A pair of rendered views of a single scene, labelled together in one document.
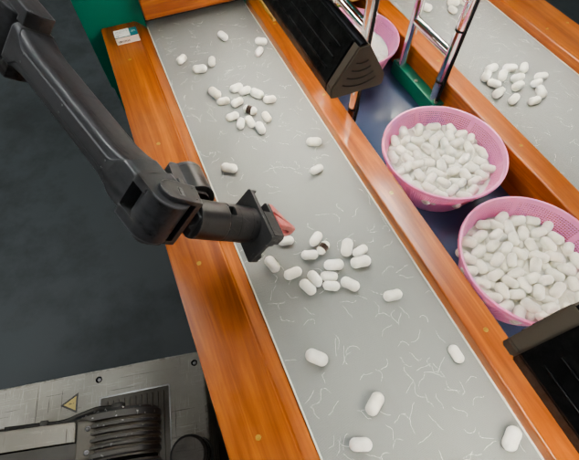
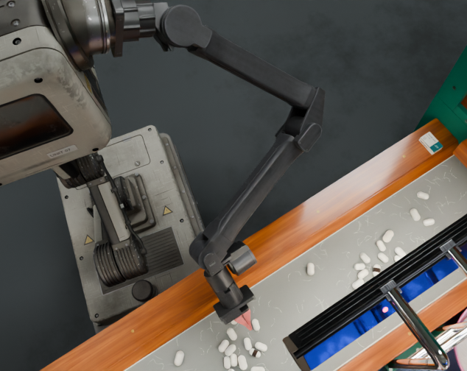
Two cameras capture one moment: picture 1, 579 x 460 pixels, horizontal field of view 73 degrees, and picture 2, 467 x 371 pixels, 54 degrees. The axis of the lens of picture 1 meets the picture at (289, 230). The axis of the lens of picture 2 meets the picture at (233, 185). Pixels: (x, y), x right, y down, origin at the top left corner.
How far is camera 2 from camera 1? 76 cm
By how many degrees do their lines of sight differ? 38
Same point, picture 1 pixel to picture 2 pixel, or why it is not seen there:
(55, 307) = (255, 151)
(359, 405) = not seen: outside the picture
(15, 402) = (163, 179)
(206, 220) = (210, 279)
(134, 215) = (196, 244)
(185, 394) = (179, 277)
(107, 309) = not seen: hidden behind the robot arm
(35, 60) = (272, 157)
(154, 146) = (314, 210)
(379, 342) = not seen: outside the picture
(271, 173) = (314, 302)
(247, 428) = (136, 324)
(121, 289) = (279, 192)
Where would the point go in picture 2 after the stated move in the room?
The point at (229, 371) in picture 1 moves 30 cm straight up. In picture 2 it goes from (163, 307) to (133, 291)
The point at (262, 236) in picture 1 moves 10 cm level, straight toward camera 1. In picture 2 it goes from (222, 311) to (184, 324)
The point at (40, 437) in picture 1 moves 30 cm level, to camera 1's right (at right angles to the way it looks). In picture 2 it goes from (118, 227) to (126, 336)
